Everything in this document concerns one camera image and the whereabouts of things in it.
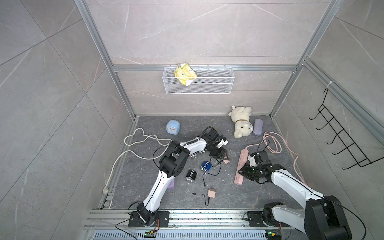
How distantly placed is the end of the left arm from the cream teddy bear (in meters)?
0.22

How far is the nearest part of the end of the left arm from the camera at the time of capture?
84 centimetres

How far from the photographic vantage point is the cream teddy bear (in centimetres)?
105
